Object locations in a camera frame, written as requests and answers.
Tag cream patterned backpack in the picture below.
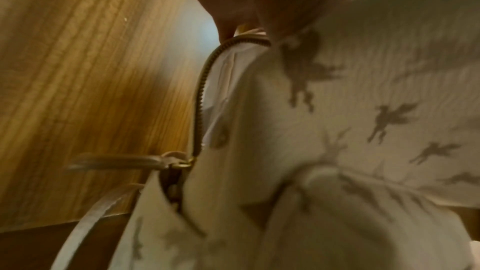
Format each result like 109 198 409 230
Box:
50 0 480 270

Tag brown wardrobe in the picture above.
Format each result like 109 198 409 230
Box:
447 204 480 243

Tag pink bed sheet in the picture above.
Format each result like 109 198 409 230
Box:
467 240 480 270

